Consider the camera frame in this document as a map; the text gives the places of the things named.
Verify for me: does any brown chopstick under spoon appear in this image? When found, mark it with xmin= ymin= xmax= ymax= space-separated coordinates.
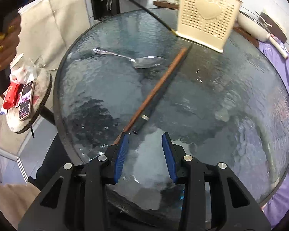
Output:
xmin=113 ymin=48 xmax=189 ymax=144

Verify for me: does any beige curtain cloth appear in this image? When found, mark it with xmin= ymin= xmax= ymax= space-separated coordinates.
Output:
xmin=17 ymin=0 xmax=90 ymax=70

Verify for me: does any round cushioned stool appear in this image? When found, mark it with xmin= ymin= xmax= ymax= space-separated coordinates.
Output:
xmin=6 ymin=68 xmax=54 ymax=134

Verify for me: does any grey water dispenser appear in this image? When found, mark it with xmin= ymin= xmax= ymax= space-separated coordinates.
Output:
xmin=85 ymin=0 xmax=120 ymax=26

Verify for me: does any clear plastic bag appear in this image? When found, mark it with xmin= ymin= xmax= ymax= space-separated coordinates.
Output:
xmin=9 ymin=53 xmax=50 ymax=85

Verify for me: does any smartphone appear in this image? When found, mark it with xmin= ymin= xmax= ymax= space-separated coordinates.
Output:
xmin=18 ymin=80 xmax=35 ymax=121

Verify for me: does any white pan with lid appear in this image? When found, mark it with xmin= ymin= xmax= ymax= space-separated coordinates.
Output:
xmin=237 ymin=11 xmax=289 ymax=59

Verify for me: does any black gold-tipped chopstick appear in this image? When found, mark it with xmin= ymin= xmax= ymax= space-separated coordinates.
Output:
xmin=128 ymin=0 xmax=178 ymax=37

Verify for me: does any round glass table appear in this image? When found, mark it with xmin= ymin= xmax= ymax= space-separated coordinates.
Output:
xmin=52 ymin=7 xmax=289 ymax=224

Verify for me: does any black short chopstick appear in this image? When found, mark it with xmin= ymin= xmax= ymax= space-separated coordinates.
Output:
xmin=131 ymin=44 xmax=193 ymax=135

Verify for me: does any person left hand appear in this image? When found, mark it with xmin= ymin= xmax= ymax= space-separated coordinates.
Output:
xmin=0 ymin=13 xmax=21 ymax=71

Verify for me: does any purple floral cloth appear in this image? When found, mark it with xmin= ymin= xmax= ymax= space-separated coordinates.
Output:
xmin=256 ymin=39 xmax=289 ymax=223

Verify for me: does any cream plastic utensil holder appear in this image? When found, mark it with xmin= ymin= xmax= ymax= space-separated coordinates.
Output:
xmin=176 ymin=0 xmax=242 ymax=53

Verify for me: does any red packet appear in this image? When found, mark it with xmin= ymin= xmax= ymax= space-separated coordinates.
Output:
xmin=2 ymin=81 xmax=20 ymax=110

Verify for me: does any silver metal spoon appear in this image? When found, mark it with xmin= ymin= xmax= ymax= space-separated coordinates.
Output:
xmin=93 ymin=48 xmax=166 ymax=69

